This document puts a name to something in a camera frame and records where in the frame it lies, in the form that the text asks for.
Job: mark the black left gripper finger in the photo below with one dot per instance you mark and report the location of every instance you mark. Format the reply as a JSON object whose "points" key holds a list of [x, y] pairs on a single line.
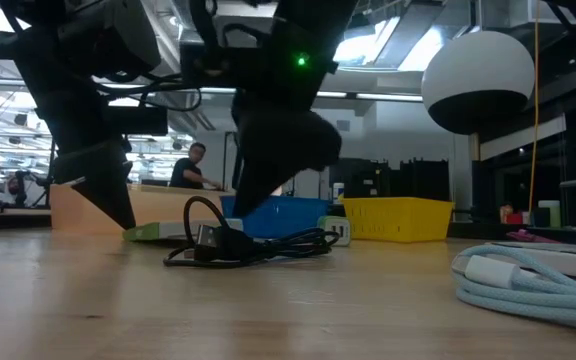
{"points": [[103, 175], [278, 145]]}

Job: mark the white box green edge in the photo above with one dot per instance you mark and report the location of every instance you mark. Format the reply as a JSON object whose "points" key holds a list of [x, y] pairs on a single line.
{"points": [[140, 232]]}

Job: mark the green white USB charger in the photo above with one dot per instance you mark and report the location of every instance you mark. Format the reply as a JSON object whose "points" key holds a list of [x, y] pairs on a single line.
{"points": [[333, 231]]}

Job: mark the pink item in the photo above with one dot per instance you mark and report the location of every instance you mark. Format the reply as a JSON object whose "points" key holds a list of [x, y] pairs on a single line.
{"points": [[528, 236]]}

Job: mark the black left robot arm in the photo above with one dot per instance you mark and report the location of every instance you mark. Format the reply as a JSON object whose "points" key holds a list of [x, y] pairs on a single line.
{"points": [[68, 50]]}

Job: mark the blue plastic basket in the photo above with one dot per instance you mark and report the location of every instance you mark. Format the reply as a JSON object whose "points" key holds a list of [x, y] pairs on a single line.
{"points": [[288, 217]]}

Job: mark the white container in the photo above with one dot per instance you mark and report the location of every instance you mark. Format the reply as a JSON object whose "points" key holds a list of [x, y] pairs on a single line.
{"points": [[338, 195]]}

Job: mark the person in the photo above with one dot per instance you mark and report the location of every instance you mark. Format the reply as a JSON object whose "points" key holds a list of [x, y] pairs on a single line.
{"points": [[15, 187], [185, 172]]}

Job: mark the yellow plastic basket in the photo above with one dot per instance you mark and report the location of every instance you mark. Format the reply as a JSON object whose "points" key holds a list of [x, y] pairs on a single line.
{"points": [[398, 220]]}

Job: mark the black cabinets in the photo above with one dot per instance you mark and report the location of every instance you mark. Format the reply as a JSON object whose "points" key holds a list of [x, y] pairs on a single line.
{"points": [[418, 180]]}

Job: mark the white globe table lamp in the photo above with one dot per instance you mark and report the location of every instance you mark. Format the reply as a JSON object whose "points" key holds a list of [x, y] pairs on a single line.
{"points": [[473, 70]]}

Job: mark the pale green carton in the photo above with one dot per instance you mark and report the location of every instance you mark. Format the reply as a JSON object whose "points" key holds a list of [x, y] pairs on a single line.
{"points": [[550, 215]]}

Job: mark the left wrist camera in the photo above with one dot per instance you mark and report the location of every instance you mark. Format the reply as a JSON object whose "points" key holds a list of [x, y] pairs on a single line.
{"points": [[135, 120]]}

